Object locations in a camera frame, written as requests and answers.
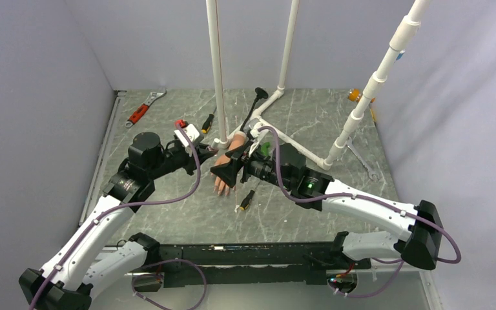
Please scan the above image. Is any silver combination wrench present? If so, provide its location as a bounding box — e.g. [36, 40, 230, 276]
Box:
[346, 138, 380, 181]

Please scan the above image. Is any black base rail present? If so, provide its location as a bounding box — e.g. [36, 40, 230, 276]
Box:
[130, 233, 371, 288]

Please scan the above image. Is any black yellow screwdriver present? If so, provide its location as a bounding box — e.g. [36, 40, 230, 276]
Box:
[201, 107, 217, 134]
[234, 181, 260, 213]

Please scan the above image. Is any purple cable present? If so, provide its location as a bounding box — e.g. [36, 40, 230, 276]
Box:
[27, 124, 208, 310]
[257, 126, 463, 300]

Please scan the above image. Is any black suction mount stalk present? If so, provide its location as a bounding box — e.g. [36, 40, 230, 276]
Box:
[240, 87, 269, 132]

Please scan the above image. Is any white angled PVC pole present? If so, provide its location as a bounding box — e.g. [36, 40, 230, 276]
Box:
[321, 0, 431, 171]

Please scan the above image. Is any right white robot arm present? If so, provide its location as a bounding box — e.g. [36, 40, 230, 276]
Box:
[211, 143, 443, 270]

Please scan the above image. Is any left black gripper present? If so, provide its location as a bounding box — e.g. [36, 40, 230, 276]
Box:
[147, 142, 214, 180]

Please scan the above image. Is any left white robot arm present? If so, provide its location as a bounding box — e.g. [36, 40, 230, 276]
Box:
[19, 126, 215, 309]

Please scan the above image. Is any black yellow screwdriver far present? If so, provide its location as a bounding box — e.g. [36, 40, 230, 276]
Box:
[201, 107, 217, 134]

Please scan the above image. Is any white PVC pipe frame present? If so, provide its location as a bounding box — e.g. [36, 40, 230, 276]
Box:
[205, 0, 335, 171]

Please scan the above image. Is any black yellow screwdriver near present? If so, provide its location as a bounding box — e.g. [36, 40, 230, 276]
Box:
[234, 181, 260, 213]

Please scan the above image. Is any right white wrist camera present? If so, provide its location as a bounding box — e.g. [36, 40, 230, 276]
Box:
[247, 119, 269, 157]

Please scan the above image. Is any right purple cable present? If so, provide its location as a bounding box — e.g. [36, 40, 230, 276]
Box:
[257, 126, 463, 300]

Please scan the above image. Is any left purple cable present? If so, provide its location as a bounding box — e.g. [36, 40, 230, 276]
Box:
[27, 124, 208, 310]

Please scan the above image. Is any orange yellow tool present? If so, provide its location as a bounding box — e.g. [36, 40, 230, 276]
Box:
[347, 88, 377, 123]

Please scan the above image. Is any red adjustable wrench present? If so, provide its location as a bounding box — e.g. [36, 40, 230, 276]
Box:
[125, 88, 167, 129]

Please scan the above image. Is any green hose nozzle fitting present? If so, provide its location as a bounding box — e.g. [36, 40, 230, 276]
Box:
[260, 142, 271, 157]

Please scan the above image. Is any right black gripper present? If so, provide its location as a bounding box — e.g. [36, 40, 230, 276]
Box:
[211, 139, 293, 191]

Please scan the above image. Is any mannequin practice hand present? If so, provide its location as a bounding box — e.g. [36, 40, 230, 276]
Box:
[211, 131, 247, 197]

